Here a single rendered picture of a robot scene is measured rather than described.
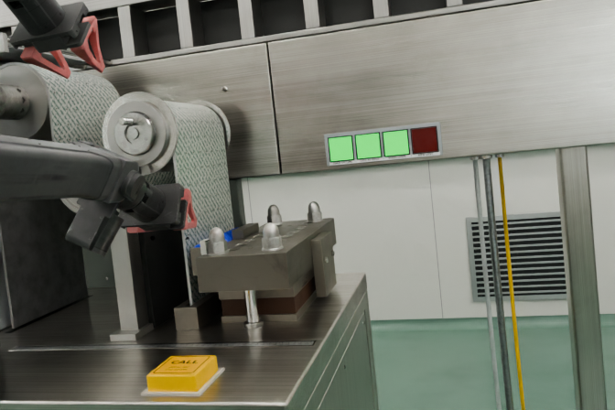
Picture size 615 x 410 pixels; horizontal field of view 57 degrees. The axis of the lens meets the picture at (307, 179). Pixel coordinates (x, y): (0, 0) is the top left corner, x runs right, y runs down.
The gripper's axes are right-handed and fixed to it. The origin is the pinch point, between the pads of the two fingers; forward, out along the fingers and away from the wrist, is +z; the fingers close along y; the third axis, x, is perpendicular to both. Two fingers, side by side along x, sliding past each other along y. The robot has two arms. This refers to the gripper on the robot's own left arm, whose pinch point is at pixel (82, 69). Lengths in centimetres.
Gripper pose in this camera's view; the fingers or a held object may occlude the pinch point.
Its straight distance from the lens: 95.2
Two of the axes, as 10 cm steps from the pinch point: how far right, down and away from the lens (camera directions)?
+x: 0.5, -8.1, 5.8
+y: 9.7, -1.1, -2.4
